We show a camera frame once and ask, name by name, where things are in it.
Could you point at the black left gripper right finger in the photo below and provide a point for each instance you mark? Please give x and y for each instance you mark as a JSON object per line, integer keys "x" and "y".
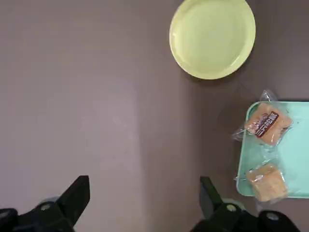
{"x": 207, "y": 200}

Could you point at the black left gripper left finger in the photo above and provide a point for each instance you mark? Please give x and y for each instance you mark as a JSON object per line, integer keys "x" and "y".
{"x": 77, "y": 198}

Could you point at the clear-wrapped bread pack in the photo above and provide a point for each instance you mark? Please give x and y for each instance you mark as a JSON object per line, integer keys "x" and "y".
{"x": 268, "y": 183}
{"x": 268, "y": 125}

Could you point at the green rectangular tray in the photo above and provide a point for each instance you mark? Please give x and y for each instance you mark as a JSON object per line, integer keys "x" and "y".
{"x": 299, "y": 157}

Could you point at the yellow round plate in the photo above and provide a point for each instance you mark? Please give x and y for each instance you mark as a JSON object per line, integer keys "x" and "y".
{"x": 212, "y": 38}

